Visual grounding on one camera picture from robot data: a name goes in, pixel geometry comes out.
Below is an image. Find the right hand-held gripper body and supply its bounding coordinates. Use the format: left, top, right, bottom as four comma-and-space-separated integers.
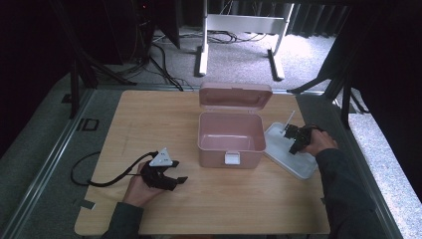
281, 110, 315, 154

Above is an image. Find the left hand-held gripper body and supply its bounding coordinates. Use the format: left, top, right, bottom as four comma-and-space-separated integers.
140, 147, 179, 192

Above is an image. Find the white tray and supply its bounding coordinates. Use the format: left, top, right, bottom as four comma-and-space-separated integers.
264, 121, 318, 181

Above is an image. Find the pink storage box with lid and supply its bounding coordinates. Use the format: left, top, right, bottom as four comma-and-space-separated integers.
197, 82, 274, 169

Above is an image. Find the person's right hand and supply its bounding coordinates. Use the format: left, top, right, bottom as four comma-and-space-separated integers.
302, 128, 339, 157

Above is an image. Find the person's left hand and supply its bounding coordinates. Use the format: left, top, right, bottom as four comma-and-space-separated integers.
122, 161, 165, 209

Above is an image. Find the black metal stand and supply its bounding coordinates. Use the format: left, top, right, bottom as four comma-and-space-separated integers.
286, 6, 370, 129
49, 0, 137, 120

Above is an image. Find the grey tape piece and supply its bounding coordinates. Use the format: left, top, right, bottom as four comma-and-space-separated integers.
80, 198, 97, 211

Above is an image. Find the dark curtain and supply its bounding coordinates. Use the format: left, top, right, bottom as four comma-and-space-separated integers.
288, 3, 350, 38

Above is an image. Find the dark computer case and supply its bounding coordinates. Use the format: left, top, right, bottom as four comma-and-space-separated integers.
99, 0, 156, 65

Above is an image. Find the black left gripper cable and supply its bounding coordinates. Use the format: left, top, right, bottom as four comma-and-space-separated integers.
70, 150, 159, 188

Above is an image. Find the black floor cable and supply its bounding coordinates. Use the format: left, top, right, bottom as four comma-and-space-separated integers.
148, 42, 185, 93

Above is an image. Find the bundle of floor cables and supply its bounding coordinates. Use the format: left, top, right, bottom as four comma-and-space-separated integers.
206, 29, 269, 45

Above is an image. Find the white desk frame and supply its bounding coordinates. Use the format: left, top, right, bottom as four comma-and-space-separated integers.
193, 0, 296, 82

